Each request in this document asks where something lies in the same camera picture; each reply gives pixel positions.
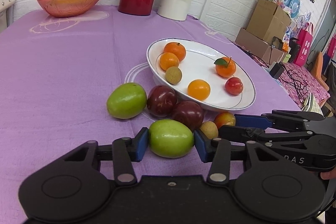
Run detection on purple tablecloth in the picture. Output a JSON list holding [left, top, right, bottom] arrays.
[[1, 6, 298, 223]]

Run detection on green jujube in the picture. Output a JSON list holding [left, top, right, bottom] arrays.
[[149, 119, 194, 159], [106, 83, 147, 120]]

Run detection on blue white decorative plates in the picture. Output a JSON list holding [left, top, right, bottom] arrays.
[[281, 0, 312, 29]]

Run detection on dark red plum lower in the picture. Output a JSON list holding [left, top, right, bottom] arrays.
[[171, 101, 204, 132]]

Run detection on brown longan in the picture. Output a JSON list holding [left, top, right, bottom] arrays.
[[165, 67, 182, 85]]

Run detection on black power adapter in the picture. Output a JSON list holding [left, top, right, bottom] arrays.
[[269, 62, 285, 79]]

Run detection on orange glass bowl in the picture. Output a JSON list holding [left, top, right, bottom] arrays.
[[37, 0, 99, 18]]

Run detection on orange tangerine with leaf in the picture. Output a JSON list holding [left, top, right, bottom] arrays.
[[214, 56, 236, 78]]

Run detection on small orange kumquat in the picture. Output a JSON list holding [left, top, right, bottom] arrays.
[[159, 52, 179, 71]]

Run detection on dark red plum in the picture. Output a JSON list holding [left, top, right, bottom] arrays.
[[171, 101, 204, 132], [147, 85, 177, 118]]

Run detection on yellow orange fruit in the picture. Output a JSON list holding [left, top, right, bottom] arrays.
[[187, 79, 211, 101]]

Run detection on cardboard boxes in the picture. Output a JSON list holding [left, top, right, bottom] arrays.
[[235, 0, 291, 64]]

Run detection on pink gift bag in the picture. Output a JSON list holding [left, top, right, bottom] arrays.
[[293, 22, 314, 67]]

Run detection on small longan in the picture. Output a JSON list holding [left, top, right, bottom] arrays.
[[200, 121, 219, 139]]

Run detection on dark red plum upper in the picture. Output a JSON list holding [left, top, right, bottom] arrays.
[[147, 85, 177, 118]]

